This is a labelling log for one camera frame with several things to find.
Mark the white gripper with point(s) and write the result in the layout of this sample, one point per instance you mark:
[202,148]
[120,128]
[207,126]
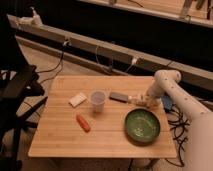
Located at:
[155,91]

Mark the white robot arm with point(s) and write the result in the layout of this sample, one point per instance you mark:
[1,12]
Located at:
[199,149]

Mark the green ceramic bowl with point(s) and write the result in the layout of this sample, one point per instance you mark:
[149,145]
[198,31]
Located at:
[142,126]

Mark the white spray bottle on ledge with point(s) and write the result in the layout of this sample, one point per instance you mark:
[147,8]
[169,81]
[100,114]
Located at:
[35,19]

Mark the blue box on floor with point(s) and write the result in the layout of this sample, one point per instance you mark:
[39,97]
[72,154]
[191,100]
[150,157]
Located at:
[167,103]

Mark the dark grey rectangular block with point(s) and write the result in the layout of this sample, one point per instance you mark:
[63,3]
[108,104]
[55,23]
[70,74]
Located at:
[118,97]

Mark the translucent plastic cup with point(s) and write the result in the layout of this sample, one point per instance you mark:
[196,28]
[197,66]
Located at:
[97,100]

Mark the orange carrot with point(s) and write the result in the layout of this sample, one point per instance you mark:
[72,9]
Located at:
[83,123]

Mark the white sponge block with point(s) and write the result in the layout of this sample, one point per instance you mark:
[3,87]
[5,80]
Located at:
[77,99]

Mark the black office chair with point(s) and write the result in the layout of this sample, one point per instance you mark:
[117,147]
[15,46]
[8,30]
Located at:
[18,80]

